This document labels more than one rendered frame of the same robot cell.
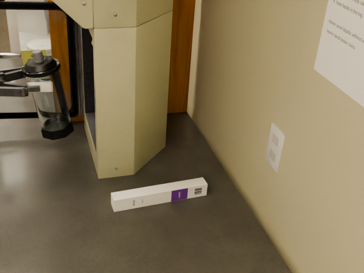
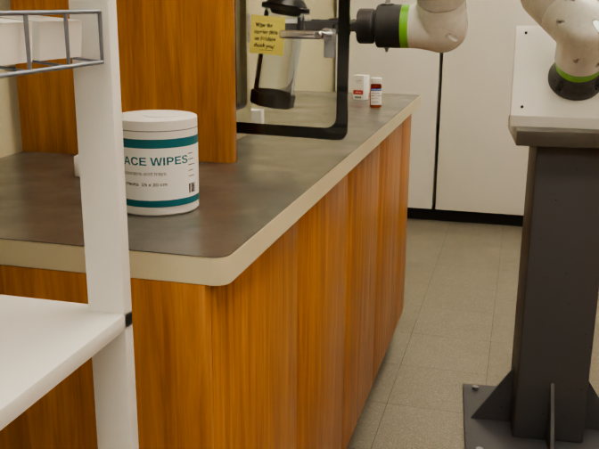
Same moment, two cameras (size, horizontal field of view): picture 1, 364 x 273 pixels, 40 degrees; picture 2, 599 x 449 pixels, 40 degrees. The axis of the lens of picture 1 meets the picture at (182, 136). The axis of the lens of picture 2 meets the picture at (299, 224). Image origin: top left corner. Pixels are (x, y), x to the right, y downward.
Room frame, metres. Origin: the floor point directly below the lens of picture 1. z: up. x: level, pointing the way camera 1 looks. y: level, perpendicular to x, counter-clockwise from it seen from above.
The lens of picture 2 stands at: (2.85, 1.50, 1.26)
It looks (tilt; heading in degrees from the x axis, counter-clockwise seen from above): 15 degrees down; 214
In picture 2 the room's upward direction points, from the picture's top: straight up
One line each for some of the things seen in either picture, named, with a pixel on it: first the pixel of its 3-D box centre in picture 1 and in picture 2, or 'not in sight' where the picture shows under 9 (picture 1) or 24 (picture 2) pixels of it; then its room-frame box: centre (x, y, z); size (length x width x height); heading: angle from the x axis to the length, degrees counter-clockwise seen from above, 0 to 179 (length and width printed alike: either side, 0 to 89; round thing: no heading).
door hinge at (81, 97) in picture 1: (79, 63); not in sight; (1.51, 0.35, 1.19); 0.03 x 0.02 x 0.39; 19
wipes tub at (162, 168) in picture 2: not in sight; (157, 160); (1.92, 0.60, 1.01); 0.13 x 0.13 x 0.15
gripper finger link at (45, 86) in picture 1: (40, 86); not in sight; (1.27, 0.41, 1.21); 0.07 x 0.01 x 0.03; 108
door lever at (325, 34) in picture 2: not in sight; (305, 34); (1.49, 0.59, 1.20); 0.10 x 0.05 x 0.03; 102
